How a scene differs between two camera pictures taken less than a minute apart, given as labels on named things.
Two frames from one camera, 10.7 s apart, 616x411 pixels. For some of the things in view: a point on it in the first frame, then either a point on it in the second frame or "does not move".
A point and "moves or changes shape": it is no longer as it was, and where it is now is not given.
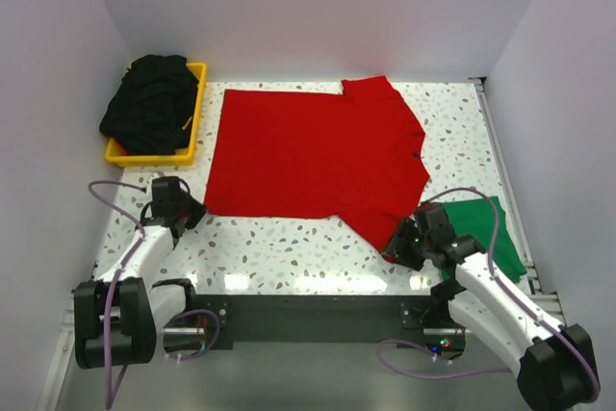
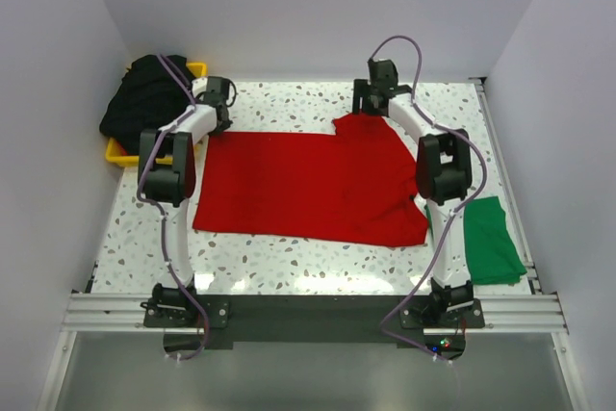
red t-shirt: (351, 156) moves or changes shape
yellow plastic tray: (115, 153) does not move
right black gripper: (397, 245) to (361, 89)
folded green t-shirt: (475, 218) does not move
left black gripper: (198, 210) to (221, 128)
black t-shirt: (152, 110) does not move
